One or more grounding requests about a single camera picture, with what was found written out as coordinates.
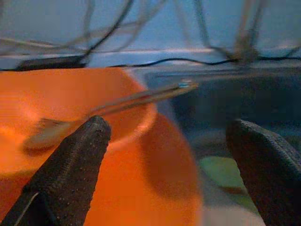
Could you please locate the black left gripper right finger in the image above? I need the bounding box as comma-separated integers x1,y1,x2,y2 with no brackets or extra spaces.
226,119,301,226

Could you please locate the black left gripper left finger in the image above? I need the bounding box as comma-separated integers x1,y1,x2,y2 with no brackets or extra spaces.
0,114,111,226

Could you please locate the gold metal spoon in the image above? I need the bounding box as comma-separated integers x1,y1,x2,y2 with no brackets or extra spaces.
23,84,199,151

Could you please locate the orange plastic plate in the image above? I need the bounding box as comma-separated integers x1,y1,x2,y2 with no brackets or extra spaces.
0,113,204,226

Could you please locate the orange plastic bowl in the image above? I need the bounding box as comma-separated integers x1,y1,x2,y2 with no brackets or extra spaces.
0,67,158,177

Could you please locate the green plate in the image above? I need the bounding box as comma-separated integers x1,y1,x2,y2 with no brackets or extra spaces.
199,155,261,214

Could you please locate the stainless steel sink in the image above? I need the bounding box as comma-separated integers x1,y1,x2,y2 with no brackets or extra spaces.
131,65,301,226

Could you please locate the black power adapter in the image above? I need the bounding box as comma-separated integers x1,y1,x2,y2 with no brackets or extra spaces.
16,55,87,72

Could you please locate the gold metal fork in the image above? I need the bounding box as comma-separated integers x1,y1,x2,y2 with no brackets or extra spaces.
127,81,193,102

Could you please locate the black power cable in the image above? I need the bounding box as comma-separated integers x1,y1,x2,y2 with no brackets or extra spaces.
109,57,301,69
79,0,135,58

